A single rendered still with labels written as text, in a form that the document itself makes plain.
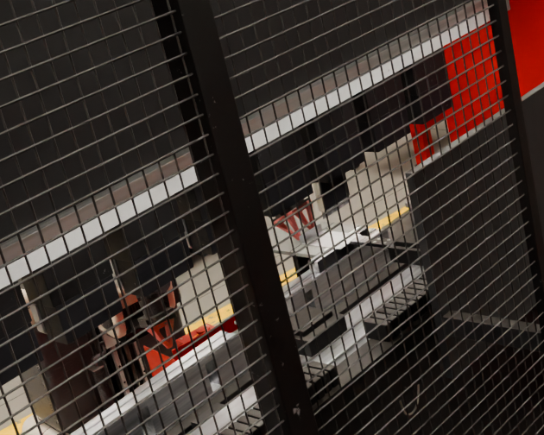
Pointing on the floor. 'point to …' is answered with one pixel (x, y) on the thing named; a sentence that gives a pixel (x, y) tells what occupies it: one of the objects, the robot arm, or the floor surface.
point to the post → (277, 350)
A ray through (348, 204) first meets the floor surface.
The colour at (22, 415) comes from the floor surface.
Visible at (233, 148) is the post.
